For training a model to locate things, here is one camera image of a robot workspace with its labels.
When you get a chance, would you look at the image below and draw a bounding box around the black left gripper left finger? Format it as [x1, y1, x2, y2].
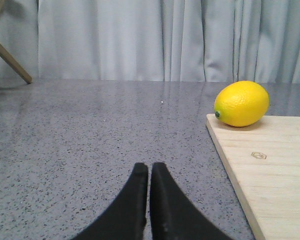
[74, 162, 149, 240]

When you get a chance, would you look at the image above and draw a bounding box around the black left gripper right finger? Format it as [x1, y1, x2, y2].
[149, 162, 231, 240]

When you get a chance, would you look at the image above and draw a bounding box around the wooden cutting board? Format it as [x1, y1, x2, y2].
[206, 114, 300, 240]

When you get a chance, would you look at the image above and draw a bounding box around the yellow lemon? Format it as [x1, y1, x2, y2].
[214, 80, 270, 127]

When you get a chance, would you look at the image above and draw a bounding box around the grey curtain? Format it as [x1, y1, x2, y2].
[0, 0, 300, 84]

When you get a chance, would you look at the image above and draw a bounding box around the wooden folding rack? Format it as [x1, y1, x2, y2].
[0, 0, 33, 84]

